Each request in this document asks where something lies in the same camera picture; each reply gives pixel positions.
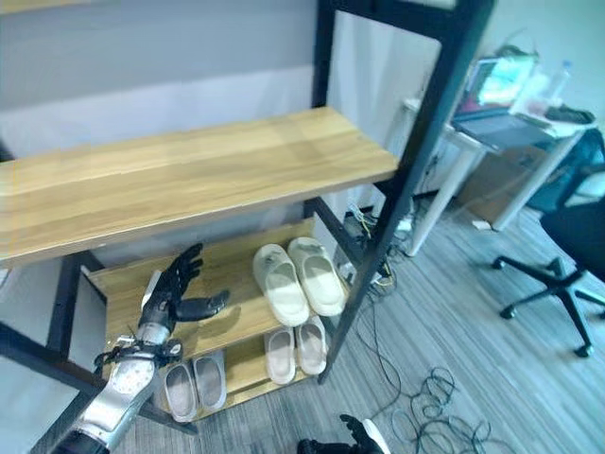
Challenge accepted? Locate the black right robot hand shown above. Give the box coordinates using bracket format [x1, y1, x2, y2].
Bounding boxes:
[339, 413, 390, 454]

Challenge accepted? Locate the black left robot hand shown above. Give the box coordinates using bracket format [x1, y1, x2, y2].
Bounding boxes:
[139, 243, 232, 328]

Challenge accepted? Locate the middle wooden shelf board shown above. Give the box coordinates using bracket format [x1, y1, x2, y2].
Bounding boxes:
[88, 218, 351, 366]

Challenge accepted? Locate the grey slipper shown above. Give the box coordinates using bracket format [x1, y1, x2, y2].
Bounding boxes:
[163, 361, 199, 423]
[192, 355, 227, 409]

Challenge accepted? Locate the cream white slipper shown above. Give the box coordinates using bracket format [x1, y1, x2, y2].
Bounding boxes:
[252, 244, 311, 327]
[287, 236, 346, 317]

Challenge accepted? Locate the small beige slipper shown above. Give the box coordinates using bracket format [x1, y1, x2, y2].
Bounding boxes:
[263, 328, 298, 385]
[294, 315, 329, 376]

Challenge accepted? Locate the lowest wooden shelf board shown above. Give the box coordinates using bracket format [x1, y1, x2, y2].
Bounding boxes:
[151, 330, 313, 413]

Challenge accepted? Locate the long wooden shelf board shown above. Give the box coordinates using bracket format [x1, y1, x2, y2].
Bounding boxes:
[0, 106, 401, 271]

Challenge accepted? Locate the black office chair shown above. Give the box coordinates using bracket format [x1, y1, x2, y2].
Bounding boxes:
[491, 126, 605, 358]

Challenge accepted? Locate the cardboard box under desk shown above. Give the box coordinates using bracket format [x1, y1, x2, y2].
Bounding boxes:
[456, 144, 552, 226]

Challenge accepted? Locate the white desk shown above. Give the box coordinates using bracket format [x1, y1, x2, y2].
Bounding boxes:
[401, 96, 597, 258]

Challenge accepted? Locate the open laptop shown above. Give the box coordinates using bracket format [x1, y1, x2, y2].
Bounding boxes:
[452, 57, 562, 152]

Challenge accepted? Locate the clear plastic water bottle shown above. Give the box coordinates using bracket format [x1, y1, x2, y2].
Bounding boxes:
[547, 60, 576, 106]

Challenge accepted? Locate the black coiled floor cable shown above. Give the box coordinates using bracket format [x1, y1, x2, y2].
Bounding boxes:
[366, 366, 514, 454]

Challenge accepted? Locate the black metal shoe rack frame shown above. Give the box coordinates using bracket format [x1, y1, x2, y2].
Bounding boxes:
[0, 0, 496, 435]

